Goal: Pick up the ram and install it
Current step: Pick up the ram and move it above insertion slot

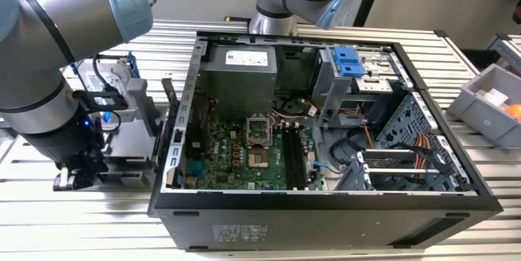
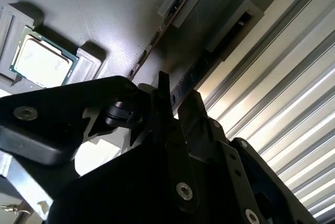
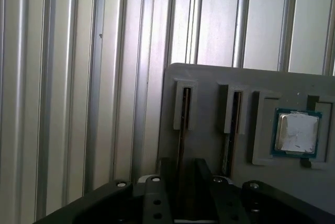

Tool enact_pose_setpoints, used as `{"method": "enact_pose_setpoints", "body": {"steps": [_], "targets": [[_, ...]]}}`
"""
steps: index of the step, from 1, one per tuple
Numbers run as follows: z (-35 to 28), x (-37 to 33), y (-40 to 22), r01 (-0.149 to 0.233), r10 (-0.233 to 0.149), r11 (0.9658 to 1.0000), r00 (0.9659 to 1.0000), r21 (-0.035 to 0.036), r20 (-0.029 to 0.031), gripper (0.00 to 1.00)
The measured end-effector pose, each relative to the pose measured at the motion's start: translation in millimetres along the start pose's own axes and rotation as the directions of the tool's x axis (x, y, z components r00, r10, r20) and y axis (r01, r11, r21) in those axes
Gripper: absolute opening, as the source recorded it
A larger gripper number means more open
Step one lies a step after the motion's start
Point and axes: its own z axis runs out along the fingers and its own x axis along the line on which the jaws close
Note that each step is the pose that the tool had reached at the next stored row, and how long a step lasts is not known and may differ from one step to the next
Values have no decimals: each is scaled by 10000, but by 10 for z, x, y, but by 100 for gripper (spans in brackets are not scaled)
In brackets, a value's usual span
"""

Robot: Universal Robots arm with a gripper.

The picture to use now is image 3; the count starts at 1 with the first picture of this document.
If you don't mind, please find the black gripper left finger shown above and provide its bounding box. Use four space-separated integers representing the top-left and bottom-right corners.
33 157 179 224

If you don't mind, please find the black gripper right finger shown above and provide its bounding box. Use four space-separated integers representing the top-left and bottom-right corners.
195 158 335 224

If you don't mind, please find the silver CPU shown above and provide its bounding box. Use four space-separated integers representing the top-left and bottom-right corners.
270 107 323 160

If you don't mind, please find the grey parts rack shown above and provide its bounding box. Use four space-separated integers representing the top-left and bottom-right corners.
157 63 335 210

